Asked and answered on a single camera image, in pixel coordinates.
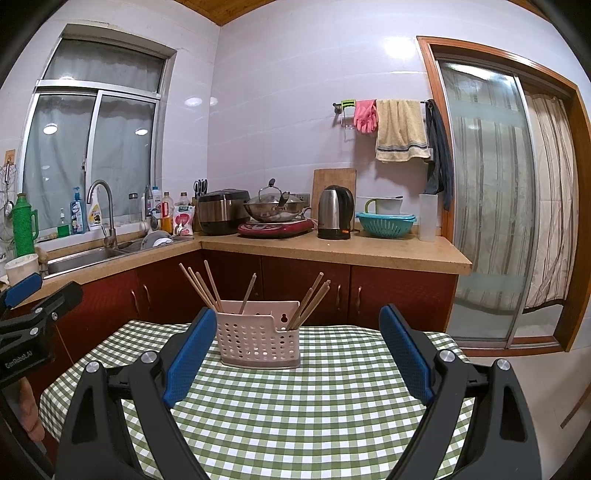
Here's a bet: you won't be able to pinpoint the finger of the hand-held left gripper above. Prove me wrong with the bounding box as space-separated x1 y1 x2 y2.
0 272 43 319
18 281 85 324

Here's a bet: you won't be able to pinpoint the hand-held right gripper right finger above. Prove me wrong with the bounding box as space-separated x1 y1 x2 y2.
378 304 542 480

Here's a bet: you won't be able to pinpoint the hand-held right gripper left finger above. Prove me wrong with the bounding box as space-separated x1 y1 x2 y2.
55 307 219 480

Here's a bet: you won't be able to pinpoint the pink perforated utensil holder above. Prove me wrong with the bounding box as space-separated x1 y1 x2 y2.
215 300 302 370

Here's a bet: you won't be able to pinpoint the group of wooden chopsticks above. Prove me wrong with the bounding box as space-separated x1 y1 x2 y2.
178 260 332 332

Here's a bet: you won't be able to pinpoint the person's left hand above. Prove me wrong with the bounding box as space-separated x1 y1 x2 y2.
14 376 47 446

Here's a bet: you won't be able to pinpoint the steel kitchen sink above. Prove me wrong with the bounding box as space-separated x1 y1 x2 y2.
44 242 153 278

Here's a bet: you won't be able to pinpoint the green thermos jug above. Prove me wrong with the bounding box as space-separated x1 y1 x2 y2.
10 193 40 257

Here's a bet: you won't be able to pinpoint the blue dish soap bottle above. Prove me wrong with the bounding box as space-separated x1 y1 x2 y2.
69 187 88 234

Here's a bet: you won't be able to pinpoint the white spray bottle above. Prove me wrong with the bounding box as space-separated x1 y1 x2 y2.
88 191 105 230

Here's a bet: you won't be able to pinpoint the steel kitchen faucet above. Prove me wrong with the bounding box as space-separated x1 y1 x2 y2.
87 180 118 250

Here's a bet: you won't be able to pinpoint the white plates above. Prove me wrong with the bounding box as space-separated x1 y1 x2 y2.
141 231 174 250

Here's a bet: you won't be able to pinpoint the green checked tablecloth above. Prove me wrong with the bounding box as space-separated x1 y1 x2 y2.
39 320 476 480

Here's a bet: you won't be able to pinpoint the teal plastic colander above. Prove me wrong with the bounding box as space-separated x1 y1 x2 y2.
355 211 417 239

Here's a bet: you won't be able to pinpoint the wooden kitchen countertop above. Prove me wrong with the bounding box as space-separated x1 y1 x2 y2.
0 231 472 305

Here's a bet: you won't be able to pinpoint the small steel tap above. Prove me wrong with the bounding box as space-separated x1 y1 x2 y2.
142 185 158 232

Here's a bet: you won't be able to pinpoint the red and white packet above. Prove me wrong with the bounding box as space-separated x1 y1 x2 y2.
173 205 195 237

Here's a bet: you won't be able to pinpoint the tall white plastic container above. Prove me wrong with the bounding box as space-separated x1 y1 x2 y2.
419 194 438 242

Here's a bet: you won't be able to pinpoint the aluminium sliding window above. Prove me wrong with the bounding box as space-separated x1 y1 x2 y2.
21 25 178 232

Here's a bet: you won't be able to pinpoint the cooking oil bottle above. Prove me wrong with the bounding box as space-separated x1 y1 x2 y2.
159 191 175 234

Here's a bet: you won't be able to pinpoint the dark rice cooker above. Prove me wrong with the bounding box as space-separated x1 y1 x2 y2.
198 189 252 236

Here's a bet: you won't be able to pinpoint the red induction cooker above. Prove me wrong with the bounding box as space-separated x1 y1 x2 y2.
238 219 317 239

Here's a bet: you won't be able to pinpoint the steel electric kettle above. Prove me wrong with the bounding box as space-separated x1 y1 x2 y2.
317 185 355 241

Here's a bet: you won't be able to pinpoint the steel wok with lid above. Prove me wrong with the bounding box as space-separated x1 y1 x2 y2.
244 179 312 223

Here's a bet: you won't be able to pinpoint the sliding glass door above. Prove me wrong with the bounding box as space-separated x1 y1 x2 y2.
417 36 580 354

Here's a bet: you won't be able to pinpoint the wooden stick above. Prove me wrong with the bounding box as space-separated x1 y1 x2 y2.
560 383 591 429

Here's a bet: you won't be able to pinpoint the wooden cutting board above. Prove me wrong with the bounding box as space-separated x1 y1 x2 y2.
312 168 357 227

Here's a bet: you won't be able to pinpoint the dark hanging cloth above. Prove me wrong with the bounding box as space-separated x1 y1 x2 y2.
425 99 454 212

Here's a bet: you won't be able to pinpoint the striped curtain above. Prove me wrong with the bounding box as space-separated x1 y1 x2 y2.
524 92 575 310

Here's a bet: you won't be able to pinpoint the yellow towel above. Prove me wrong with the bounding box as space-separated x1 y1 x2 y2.
375 99 431 163

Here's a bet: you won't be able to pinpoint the pink rubber gloves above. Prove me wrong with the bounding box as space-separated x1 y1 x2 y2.
353 99 378 134

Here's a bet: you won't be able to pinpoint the hanging wire rack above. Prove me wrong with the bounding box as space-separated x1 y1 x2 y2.
0 161 19 245

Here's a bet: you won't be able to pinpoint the white pot with green handle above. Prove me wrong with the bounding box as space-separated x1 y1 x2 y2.
365 196 403 215

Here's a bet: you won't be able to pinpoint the metal towel rail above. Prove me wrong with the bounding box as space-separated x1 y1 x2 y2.
331 99 435 130

